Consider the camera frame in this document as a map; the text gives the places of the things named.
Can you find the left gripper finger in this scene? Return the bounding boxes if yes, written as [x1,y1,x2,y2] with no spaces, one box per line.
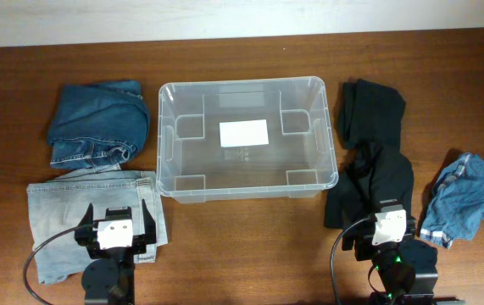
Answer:
[78,203,93,231]
[142,199,156,236]

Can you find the light grey jeans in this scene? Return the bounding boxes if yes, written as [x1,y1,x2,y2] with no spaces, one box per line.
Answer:
[27,165,168,285]

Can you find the black garment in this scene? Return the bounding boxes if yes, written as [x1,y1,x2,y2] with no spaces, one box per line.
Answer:
[324,142,414,229]
[337,79,406,150]

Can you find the dark blue jeans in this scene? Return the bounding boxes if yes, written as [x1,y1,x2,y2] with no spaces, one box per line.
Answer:
[47,80,151,169]

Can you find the blue shorts with plaid trim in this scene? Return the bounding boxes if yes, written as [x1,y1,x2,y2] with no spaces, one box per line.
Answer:
[420,152,484,249]

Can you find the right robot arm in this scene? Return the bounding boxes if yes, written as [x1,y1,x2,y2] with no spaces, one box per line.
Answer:
[335,199,465,305]

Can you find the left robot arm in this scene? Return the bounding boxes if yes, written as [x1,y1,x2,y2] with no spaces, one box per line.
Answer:
[75,202,157,305]

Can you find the white label in bin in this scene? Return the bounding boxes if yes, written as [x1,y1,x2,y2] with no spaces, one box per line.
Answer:
[220,119,269,147]

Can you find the clear plastic storage bin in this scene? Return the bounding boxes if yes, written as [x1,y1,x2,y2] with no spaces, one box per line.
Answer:
[156,76,339,203]

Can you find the right black camera cable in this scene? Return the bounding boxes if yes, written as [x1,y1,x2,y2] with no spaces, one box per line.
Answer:
[329,217,372,305]

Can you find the black camera cable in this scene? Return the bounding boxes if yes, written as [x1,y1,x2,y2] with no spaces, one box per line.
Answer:
[22,225,94,305]
[329,217,372,305]

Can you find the left black camera cable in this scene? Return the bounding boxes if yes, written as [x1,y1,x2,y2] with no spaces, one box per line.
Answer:
[22,225,94,305]

